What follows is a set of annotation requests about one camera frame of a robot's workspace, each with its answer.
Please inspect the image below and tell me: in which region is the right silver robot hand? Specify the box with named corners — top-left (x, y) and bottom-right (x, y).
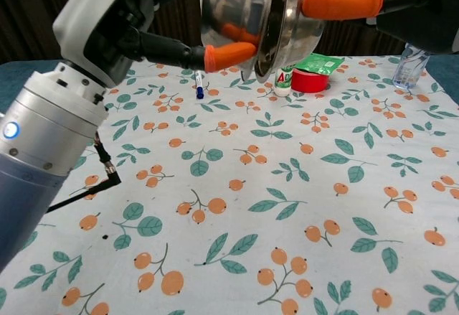
top-left (301, 0), bottom-right (459, 56)

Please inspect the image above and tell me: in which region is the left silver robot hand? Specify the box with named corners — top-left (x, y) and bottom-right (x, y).
top-left (52, 0), bottom-right (259, 88)

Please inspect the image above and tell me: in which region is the stainless steel bowl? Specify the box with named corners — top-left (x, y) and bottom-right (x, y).
top-left (252, 0), bottom-right (330, 78)
top-left (199, 0), bottom-right (288, 81)

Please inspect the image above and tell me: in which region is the clear plastic water bottle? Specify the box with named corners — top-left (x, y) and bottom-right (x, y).
top-left (391, 42), bottom-right (430, 90)

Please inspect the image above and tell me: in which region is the green foil packet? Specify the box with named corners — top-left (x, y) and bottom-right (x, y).
top-left (293, 52), bottom-right (345, 76)

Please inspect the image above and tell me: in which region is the blue white marker pen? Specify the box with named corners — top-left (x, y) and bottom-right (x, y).
top-left (194, 70), bottom-right (206, 100)

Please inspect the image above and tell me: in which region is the red round container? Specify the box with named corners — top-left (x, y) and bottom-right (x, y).
top-left (290, 67), bottom-right (331, 94)

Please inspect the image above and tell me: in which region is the small white drink bottle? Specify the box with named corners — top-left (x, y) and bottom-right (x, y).
top-left (274, 64), bottom-right (295, 98)

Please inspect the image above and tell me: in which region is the floral printed tablecloth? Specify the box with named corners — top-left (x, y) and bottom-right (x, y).
top-left (0, 55), bottom-right (459, 315)

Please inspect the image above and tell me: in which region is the black wrist cable with plug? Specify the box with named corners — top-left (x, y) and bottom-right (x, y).
top-left (48, 131), bottom-right (123, 212)

